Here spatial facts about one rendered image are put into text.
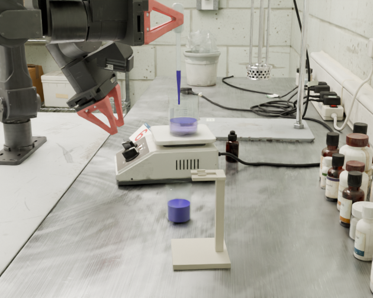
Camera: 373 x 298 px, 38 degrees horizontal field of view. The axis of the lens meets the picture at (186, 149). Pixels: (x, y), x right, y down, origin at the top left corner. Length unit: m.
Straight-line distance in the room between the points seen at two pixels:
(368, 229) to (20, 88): 0.79
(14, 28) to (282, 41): 2.84
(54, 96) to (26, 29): 2.63
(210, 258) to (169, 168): 0.32
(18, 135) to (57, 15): 0.58
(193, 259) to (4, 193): 0.44
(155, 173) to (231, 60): 2.46
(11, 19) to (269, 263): 0.47
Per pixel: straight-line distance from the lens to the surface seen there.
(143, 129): 1.35
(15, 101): 1.25
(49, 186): 1.09
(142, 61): 3.51
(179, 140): 1.05
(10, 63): 1.25
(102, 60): 0.98
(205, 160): 1.06
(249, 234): 0.87
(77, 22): 0.76
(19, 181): 1.13
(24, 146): 1.30
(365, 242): 0.81
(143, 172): 1.06
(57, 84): 3.33
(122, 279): 0.75
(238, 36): 3.45
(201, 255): 0.79
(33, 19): 0.73
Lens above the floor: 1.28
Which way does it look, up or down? 17 degrees down
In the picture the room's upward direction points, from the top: straight up
